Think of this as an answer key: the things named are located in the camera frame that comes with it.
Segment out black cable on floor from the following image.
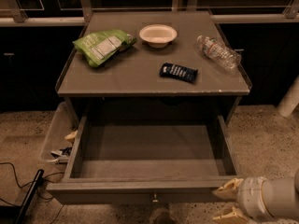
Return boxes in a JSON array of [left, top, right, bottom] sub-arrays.
[[0, 161, 65, 224]]

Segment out green chip bag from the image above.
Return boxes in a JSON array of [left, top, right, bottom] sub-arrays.
[[73, 29, 136, 68]]

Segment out brass drawer knob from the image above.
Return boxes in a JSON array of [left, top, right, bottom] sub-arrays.
[[151, 193, 159, 203]]

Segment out dark blue snack bar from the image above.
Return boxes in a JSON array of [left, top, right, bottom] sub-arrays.
[[159, 63, 198, 83]]

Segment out grey top drawer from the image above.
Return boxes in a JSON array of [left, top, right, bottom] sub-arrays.
[[47, 116, 241, 204]]

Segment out metal railing frame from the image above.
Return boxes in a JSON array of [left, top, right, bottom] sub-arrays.
[[0, 0, 298, 24]]

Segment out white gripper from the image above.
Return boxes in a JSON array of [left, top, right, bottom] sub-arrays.
[[212, 176, 273, 224]]

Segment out clear plastic bin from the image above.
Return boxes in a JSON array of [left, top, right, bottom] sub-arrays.
[[40, 102, 77, 164]]

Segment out clear plastic water bottle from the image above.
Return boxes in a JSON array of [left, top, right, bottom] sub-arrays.
[[197, 35, 241, 72]]

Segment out white paper bowl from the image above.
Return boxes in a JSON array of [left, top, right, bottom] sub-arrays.
[[139, 24, 178, 49]]

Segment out grey cabinet table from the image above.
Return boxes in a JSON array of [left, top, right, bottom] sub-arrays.
[[57, 11, 250, 119]]

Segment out black bar on floor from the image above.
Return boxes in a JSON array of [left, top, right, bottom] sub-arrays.
[[13, 169, 44, 224]]

